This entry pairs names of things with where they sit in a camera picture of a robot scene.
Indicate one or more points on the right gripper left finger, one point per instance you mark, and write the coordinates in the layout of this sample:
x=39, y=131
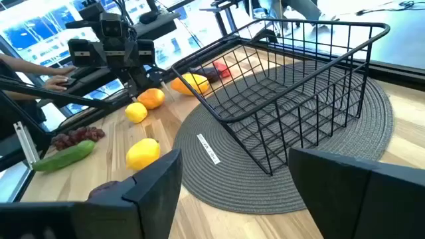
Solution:
x=149, y=206

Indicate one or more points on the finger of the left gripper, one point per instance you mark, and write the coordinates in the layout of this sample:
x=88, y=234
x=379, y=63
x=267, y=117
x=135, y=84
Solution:
x=146, y=51
x=81, y=53

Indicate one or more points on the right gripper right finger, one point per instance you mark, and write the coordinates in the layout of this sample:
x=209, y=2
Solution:
x=332, y=199

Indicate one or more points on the round purple onion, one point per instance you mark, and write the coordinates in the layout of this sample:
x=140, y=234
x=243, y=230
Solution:
x=103, y=188

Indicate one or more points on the yellow lemon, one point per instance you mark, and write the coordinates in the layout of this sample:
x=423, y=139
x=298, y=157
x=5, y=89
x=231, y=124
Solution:
x=136, y=112
x=142, y=154

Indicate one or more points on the red chili pepper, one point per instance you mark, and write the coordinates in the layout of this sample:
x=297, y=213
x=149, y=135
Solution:
x=221, y=69

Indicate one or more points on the red grape bunch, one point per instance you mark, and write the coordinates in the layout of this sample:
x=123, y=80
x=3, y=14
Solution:
x=78, y=134

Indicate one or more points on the green cucumber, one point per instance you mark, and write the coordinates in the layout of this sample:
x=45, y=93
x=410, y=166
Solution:
x=63, y=156

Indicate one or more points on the person's forearm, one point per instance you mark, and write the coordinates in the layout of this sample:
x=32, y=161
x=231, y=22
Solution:
x=23, y=64
x=20, y=95

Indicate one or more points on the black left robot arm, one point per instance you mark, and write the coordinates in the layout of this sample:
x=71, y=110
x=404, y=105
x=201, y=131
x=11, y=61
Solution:
x=141, y=79

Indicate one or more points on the black keyboard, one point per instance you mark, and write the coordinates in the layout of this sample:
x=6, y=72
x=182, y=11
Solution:
x=83, y=71

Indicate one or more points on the person's hand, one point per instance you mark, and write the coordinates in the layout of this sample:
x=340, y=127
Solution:
x=56, y=83
x=64, y=70

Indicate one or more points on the black computer mouse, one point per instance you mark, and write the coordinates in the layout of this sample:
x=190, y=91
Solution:
x=148, y=16

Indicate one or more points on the round grey woven placemat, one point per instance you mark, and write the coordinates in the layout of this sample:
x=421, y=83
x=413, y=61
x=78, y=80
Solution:
x=232, y=192

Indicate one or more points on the person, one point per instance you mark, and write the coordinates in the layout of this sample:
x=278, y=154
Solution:
x=23, y=114

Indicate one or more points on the black metal stand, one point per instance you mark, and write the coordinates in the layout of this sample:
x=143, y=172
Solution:
x=225, y=13

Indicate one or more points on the silver aluminium extrusion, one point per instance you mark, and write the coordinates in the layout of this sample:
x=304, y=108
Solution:
x=26, y=142

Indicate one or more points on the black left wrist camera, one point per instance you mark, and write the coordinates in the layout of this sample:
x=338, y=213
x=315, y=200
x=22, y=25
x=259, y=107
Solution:
x=111, y=28

